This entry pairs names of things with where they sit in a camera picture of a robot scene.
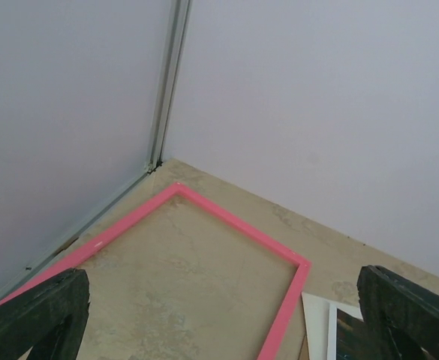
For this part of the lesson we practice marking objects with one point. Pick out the pink wooden photo frame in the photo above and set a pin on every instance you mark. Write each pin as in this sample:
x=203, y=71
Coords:
x=279, y=326

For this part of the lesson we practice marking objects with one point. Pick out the white passe-partout mat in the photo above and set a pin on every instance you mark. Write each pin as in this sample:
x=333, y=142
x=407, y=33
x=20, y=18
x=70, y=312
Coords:
x=321, y=324

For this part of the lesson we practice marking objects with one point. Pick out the cat and books photo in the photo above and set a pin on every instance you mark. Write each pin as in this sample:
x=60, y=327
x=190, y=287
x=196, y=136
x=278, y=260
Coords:
x=348, y=337

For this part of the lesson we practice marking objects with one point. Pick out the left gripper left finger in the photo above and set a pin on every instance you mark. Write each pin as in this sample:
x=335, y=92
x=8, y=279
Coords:
x=47, y=321

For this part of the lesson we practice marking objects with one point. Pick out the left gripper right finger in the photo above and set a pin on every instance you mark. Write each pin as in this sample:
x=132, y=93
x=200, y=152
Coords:
x=401, y=316

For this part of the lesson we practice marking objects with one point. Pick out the brown hardboard backing board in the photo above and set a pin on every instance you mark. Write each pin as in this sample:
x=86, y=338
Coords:
x=304, y=352

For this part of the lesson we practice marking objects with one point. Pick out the left aluminium corner post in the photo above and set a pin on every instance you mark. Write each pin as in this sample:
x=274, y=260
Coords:
x=169, y=71

